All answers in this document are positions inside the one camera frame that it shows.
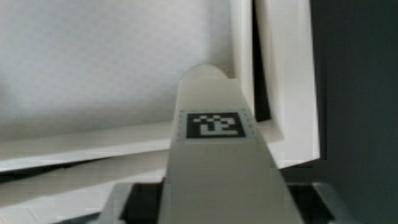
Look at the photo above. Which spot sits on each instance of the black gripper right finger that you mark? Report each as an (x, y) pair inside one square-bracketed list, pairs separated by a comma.
[(320, 204)]

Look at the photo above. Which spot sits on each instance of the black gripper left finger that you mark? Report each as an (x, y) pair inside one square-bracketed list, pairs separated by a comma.
[(132, 205)]

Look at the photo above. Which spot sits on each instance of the white desk tabletop tray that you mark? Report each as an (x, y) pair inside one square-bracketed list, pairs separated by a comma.
[(94, 55)]

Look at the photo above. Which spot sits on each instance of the white L-shaped obstacle wall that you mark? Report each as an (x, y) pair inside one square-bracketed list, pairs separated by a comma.
[(64, 193)]

